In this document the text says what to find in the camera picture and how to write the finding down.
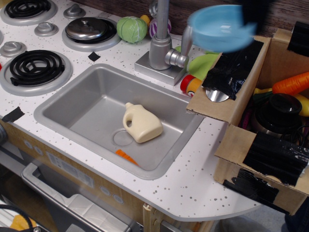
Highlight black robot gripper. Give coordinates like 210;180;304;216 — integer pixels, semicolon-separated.
238;0;278;36

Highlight light blue plastic bowl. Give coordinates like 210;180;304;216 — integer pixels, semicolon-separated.
188;5;257;53

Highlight large green toy pear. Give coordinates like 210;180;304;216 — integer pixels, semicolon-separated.
188;53;219;81

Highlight orange toy carrot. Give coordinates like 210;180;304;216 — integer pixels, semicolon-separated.
272;72;309;95

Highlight red yellow toy bottle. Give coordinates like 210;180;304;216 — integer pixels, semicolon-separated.
180;74;202;97

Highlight silver toy faucet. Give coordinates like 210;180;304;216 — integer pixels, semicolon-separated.
135;0;193;86

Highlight purple white toy onion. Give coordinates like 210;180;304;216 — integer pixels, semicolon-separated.
148;18;172;38

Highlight yellow toy corn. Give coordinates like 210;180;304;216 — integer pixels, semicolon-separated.
253;88;309;117

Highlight green toy cabbage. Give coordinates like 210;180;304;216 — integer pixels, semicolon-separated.
116;16;148;44

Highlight cardboard box with black tape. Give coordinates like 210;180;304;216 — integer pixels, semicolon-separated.
186;29;309;215

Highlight cream toy detergent bottle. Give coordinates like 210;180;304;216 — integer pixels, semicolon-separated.
123;102;163;143

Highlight grey plastic sink basin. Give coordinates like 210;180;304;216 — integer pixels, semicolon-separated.
34;64;203;180

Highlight black tape square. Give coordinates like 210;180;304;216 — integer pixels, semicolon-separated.
88;52;100;62

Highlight steel pot lid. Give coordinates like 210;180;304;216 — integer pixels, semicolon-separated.
65;17;108;41

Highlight grey stove knob top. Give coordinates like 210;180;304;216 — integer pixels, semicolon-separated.
63;3;86;19

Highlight grey stove knob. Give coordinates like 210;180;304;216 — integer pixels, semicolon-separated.
0;41;27;58
63;3;86;19
34;22;59;37

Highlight orange toy piece in sink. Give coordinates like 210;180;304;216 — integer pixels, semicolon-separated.
115;149;138;166

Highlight grey stove knob middle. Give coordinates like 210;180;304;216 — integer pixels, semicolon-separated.
34;22;59;37

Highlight front left black burner coil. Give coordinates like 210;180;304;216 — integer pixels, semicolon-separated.
9;50;65;86

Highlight black burner coil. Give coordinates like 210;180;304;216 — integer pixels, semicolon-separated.
9;50;65;86
4;0;51;18

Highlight back left black burner coil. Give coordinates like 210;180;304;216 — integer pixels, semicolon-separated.
4;0;51;18

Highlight grey stove knob left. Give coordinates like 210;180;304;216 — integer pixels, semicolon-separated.
0;41;27;58

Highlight black tape strip left edge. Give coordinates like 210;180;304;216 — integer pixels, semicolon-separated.
2;106;25;122

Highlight back right burner ring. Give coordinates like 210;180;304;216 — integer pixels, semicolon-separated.
61;16;121;53

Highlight grey oven door handle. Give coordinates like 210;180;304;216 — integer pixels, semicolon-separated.
21;163;141;232

